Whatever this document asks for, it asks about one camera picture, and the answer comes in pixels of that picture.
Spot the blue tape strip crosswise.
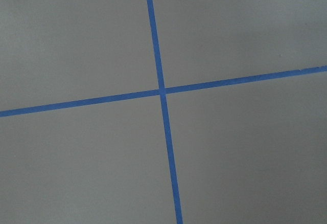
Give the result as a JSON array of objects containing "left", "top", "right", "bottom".
[{"left": 1, "top": 65, "right": 326, "bottom": 117}]

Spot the blue tape strip lengthwise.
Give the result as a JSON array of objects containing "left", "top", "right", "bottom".
[{"left": 147, "top": 0, "right": 183, "bottom": 224}]

